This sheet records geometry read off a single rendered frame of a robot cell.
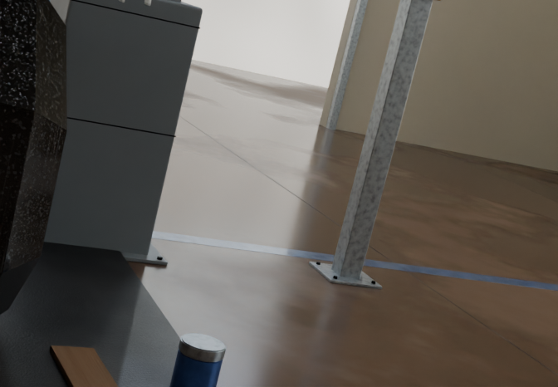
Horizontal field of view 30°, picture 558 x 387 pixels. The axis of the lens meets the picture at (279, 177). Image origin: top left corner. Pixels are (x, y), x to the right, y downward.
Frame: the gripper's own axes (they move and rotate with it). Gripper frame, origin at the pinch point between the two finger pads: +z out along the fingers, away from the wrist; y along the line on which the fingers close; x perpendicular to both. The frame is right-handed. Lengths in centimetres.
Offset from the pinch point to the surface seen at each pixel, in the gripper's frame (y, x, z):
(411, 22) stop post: -111, -45, 2
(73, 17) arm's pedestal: 1, -49, 14
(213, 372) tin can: -7, 64, 72
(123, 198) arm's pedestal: -20, -46, 67
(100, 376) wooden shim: 15, 53, 77
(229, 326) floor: -35, 11, 85
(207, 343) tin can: -6, 60, 67
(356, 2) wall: -322, -437, 25
